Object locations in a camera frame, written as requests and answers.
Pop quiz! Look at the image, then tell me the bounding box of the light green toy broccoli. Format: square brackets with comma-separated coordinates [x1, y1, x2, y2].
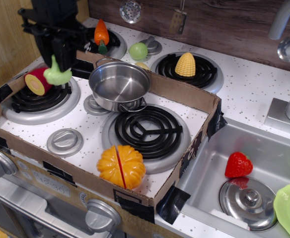
[43, 55, 72, 86]

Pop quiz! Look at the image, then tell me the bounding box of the grey stove knob back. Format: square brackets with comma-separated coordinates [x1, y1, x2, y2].
[140, 36, 162, 56]

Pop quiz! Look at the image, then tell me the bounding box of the grey sink faucet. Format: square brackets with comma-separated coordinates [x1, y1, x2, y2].
[268, 0, 290, 40]

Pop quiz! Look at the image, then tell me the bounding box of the steel pot lid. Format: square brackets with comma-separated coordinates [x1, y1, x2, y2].
[218, 177, 278, 232]

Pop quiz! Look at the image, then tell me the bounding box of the grey stove knob front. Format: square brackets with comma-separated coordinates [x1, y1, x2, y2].
[46, 128, 84, 157]

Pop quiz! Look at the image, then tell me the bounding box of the green toy apple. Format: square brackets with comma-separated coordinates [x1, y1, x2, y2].
[129, 42, 148, 60]

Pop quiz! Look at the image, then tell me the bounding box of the light green plate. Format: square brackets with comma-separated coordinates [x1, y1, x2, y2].
[274, 184, 290, 235]

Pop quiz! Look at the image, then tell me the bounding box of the red toy strawberry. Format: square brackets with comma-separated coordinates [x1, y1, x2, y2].
[224, 152, 253, 178]

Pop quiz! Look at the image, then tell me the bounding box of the grey oven knob right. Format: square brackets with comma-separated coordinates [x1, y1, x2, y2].
[85, 199, 122, 233]

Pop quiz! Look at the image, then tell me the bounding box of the yellow toy potato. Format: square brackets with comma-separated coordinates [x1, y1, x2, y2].
[135, 62, 150, 70]

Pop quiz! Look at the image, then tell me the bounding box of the red yellow halved toy fruit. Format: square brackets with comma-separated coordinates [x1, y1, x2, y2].
[24, 67, 53, 96]

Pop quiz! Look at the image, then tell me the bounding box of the grey faucet handle base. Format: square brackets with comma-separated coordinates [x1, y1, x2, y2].
[264, 98, 290, 133]

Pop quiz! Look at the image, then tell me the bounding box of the back left black burner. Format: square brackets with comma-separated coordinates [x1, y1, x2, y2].
[87, 27, 127, 60]

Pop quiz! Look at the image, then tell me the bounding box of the orange toy carrot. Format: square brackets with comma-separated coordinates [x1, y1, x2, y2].
[94, 19, 109, 55]

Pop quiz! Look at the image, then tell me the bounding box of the front right black burner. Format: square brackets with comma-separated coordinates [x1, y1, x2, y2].
[101, 104, 191, 175]

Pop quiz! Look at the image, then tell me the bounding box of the yellow toy corn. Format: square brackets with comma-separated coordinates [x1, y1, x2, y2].
[175, 53, 196, 77]

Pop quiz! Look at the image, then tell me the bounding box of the orange toy pumpkin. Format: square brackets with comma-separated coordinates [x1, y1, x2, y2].
[97, 145, 146, 190]

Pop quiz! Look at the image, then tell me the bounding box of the grey stove knob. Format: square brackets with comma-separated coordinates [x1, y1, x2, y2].
[46, 128, 84, 157]
[83, 95, 110, 116]
[140, 36, 162, 56]

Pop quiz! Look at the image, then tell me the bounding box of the hanging perforated steel skimmer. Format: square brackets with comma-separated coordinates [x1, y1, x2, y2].
[119, 0, 143, 24]

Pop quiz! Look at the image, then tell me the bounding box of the grey oven door handle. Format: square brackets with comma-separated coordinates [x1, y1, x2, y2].
[0, 178, 94, 238]

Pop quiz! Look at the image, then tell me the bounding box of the front left black burner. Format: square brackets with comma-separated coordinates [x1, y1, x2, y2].
[2, 78, 80, 125]

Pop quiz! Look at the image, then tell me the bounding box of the brown cardboard fence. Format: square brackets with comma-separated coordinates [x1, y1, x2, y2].
[0, 51, 228, 225]

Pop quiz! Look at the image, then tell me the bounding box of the steel sink basin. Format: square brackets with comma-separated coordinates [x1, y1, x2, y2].
[177, 120, 290, 238]

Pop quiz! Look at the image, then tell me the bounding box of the hanging small metal grater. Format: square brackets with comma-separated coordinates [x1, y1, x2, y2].
[169, 0, 187, 34]

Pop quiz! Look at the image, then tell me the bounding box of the back right black burner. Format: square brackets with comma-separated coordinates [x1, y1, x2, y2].
[150, 52, 224, 94]

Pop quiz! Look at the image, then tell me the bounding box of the stainless steel pot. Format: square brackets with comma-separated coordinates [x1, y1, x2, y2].
[88, 58, 151, 112]

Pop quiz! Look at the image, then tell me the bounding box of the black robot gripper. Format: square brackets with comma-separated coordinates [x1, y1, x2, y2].
[18, 0, 90, 72]

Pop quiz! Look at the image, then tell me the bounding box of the grey stove knob middle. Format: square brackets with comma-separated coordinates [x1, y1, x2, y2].
[83, 95, 110, 116]

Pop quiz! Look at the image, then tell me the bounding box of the black burner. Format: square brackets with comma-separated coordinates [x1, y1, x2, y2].
[101, 104, 191, 175]
[87, 27, 127, 60]
[2, 78, 80, 125]
[150, 52, 224, 94]

